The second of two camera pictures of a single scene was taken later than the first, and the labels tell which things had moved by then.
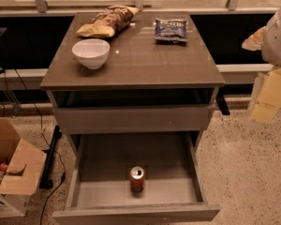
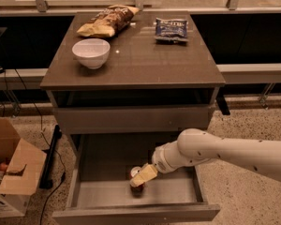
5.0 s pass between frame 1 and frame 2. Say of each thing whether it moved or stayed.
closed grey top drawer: stayed
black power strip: stayed
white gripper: moved
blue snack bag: stayed
